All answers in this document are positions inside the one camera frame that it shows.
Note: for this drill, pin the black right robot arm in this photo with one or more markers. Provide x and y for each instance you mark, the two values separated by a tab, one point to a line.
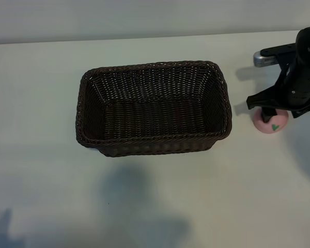
308	41

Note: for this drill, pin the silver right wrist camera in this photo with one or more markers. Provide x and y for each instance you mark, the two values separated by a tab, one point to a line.
263	60

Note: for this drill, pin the pink peach with green leaf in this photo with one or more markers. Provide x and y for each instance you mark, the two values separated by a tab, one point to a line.
281	125

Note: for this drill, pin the dark brown wicker basket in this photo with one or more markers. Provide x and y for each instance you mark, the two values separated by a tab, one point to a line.
155	116

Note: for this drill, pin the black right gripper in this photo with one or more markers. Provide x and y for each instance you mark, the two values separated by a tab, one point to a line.
302	87

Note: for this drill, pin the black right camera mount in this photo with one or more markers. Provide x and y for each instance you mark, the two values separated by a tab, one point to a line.
279	50

